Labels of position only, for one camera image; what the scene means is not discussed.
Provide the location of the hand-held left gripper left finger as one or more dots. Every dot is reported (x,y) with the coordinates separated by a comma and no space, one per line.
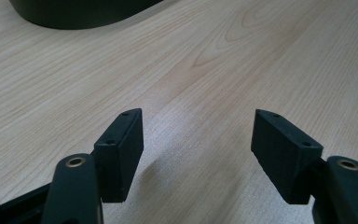
(121,155)

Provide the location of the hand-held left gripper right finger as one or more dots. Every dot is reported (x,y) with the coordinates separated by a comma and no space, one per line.
(284,155)

